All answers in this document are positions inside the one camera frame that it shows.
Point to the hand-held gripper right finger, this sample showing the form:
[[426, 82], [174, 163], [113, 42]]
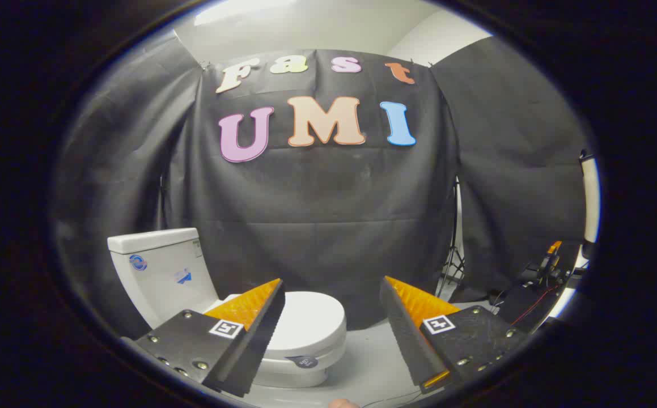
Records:
[[405, 334]]

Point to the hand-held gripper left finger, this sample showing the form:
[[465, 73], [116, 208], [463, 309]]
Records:
[[249, 351]]

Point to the black lid pull tab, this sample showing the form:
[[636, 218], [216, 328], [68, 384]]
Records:
[[302, 361]]

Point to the white toilet lid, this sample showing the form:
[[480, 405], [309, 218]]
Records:
[[311, 320]]

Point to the white ceramic toilet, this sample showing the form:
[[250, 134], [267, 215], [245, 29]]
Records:
[[164, 294]]

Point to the white toilet tank cover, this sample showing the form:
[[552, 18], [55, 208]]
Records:
[[152, 239]]

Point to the black tripod stand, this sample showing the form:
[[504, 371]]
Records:
[[454, 226]]

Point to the orange and black device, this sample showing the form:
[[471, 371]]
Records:
[[549, 262]]

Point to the black backdrop cloth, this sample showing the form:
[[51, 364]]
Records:
[[317, 198]]

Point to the white light panel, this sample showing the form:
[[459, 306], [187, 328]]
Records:
[[590, 198]]

